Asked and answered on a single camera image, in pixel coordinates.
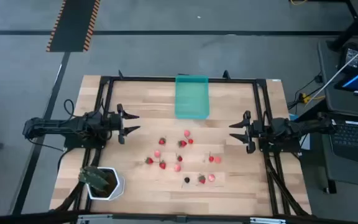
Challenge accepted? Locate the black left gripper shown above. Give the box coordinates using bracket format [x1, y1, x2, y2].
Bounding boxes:
[106, 103, 141, 145]

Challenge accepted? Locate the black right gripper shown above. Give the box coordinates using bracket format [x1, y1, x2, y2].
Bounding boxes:
[228, 110, 264, 155]

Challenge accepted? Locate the teal translucent tupperware container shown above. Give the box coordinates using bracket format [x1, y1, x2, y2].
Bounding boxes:
[175, 74, 211, 120]

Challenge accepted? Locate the dark brown potting soil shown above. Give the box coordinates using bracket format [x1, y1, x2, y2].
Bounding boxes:
[103, 170, 119, 197]

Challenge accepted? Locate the white hexagonal plant pot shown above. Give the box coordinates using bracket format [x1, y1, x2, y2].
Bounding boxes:
[85, 167, 126, 202]

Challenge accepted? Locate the white paper sheet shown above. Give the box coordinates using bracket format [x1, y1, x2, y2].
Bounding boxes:
[299, 133, 311, 151]

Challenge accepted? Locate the green cactus plant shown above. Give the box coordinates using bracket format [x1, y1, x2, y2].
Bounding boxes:
[78, 166, 110, 192]

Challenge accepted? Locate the yellow plug connector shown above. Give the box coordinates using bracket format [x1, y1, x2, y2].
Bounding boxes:
[300, 92, 326, 105]

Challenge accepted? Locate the black orange-striped floor mat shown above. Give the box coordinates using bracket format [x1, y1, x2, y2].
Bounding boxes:
[45, 0, 101, 53]

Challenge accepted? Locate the black laptop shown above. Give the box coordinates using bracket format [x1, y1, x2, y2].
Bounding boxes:
[327, 115, 358, 166]

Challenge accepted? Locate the white rod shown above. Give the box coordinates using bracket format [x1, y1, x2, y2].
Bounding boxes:
[308, 37, 358, 105]

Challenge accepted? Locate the black power adapter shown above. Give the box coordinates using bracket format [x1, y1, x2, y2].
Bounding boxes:
[337, 43, 358, 74]

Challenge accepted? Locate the black rig crossbar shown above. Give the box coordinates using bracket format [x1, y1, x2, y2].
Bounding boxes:
[0, 210, 358, 224]

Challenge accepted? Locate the black stand leg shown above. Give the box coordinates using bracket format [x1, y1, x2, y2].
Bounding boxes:
[326, 0, 358, 52]

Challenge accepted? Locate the black metal table frame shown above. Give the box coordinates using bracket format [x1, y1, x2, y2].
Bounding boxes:
[50, 70, 312, 218]

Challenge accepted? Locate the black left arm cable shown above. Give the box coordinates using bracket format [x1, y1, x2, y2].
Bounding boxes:
[63, 98, 76, 119]

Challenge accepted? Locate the black cable bundle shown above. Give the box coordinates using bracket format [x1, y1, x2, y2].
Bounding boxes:
[53, 182, 88, 215]
[264, 154, 311, 217]

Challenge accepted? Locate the silver aluminium bracket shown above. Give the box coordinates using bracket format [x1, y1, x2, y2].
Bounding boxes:
[249, 217, 287, 224]
[76, 213, 114, 224]

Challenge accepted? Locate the black power cable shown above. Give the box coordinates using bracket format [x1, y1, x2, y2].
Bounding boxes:
[287, 72, 325, 110]

